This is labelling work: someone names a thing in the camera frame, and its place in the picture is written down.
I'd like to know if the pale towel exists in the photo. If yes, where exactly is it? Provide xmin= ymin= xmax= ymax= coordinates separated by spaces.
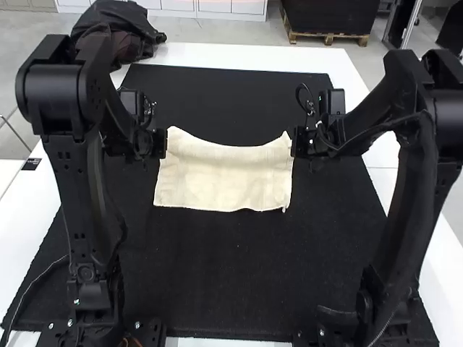
xmin=153 ymin=125 xmax=294 ymax=213

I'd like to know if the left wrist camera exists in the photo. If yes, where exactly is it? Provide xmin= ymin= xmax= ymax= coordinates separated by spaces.
xmin=118 ymin=88 xmax=146 ymax=119

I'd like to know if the black mat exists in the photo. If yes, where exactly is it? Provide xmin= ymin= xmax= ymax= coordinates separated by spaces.
xmin=0 ymin=63 xmax=441 ymax=344

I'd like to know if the grey cupboard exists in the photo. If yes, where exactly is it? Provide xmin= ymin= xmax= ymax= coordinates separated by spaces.
xmin=54 ymin=0 xmax=269 ymax=17

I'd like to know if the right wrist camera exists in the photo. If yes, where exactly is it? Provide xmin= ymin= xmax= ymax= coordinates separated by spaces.
xmin=317 ymin=88 xmax=347 ymax=116

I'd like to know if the black crate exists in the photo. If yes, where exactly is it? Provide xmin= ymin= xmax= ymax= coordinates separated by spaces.
xmin=281 ymin=0 xmax=381 ymax=34

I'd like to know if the beige drawer cabinet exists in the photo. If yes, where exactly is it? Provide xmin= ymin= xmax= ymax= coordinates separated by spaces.
xmin=0 ymin=0 xmax=55 ymax=12

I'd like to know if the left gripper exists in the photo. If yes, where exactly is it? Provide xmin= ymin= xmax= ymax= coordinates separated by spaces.
xmin=132 ymin=126 xmax=168 ymax=160

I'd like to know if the black cloth bag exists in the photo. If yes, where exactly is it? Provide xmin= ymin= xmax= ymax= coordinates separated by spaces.
xmin=70 ymin=0 xmax=168 ymax=72

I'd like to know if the metal frame trolley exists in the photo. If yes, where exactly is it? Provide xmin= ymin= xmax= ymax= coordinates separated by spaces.
xmin=379 ymin=0 xmax=424 ymax=50

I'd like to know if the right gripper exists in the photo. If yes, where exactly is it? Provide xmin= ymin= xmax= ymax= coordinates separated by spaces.
xmin=291 ymin=112 xmax=349 ymax=160

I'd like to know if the black cable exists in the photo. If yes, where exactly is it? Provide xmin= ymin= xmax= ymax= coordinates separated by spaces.
xmin=295 ymin=82 xmax=319 ymax=126

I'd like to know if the wooden pallet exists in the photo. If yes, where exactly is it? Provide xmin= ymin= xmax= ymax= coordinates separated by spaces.
xmin=280 ymin=7 xmax=370 ymax=48

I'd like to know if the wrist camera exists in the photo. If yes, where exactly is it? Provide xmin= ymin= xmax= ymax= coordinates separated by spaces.
xmin=118 ymin=88 xmax=146 ymax=119
xmin=317 ymin=88 xmax=347 ymax=116

